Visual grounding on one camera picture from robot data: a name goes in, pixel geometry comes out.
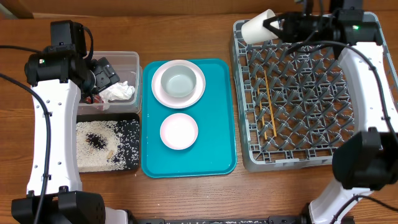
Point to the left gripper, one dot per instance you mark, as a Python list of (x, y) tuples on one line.
[(106, 73)]

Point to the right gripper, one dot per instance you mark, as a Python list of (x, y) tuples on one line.
[(290, 33)]

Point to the white napkin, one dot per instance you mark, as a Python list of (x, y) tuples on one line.
[(117, 91)]

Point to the red snack wrapper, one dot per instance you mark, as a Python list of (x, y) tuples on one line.
[(95, 101)]

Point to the pale green paper cup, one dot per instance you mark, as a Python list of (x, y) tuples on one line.
[(253, 31)]

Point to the wooden chopstick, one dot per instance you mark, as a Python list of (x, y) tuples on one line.
[(259, 98), (270, 103)]

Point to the pink bowl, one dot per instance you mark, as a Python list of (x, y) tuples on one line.
[(179, 131)]

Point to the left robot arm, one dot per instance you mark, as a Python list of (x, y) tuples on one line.
[(58, 77)]

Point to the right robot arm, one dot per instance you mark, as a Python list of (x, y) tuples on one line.
[(368, 160)]

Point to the grey dishwasher rack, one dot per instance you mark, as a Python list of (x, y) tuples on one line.
[(312, 108)]

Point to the clear plastic storage bin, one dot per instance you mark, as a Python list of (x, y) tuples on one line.
[(127, 66)]

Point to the spilled rice pile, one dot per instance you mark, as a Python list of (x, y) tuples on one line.
[(99, 149)]

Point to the grey shallow bowl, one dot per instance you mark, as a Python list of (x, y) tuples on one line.
[(178, 81)]

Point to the white round plate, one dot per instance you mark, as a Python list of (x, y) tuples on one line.
[(178, 103)]

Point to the black plastic tray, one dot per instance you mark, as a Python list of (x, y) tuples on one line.
[(127, 118)]

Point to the teal serving tray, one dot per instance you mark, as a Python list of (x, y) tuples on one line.
[(214, 151)]

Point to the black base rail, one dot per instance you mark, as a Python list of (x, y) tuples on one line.
[(291, 219)]

